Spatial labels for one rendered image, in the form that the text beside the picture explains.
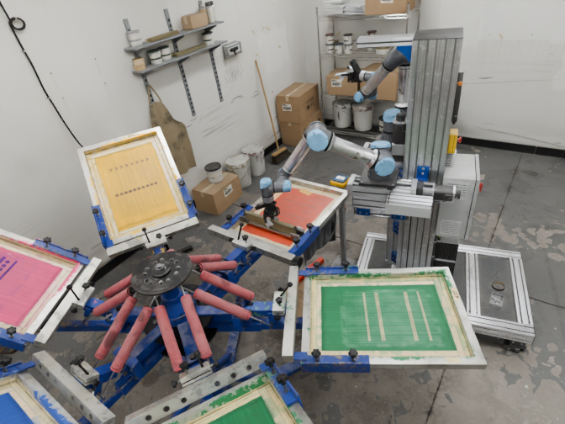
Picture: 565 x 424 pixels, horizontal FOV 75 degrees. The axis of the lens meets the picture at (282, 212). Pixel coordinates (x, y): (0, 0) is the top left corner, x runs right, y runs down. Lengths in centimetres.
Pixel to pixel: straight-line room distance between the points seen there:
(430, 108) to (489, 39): 303
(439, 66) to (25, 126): 302
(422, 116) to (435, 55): 34
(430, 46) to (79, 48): 279
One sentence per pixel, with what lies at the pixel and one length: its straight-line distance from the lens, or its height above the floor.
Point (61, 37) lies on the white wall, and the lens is 374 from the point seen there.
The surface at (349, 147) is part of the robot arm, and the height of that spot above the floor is 156.
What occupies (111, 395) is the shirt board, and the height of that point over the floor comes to 92.
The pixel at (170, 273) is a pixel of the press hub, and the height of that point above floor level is 131.
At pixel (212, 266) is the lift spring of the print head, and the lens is 203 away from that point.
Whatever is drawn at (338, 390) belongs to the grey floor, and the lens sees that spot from 285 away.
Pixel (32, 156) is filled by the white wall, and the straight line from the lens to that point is 367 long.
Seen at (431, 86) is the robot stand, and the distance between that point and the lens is 235.
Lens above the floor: 250
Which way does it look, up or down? 35 degrees down
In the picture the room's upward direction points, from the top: 9 degrees counter-clockwise
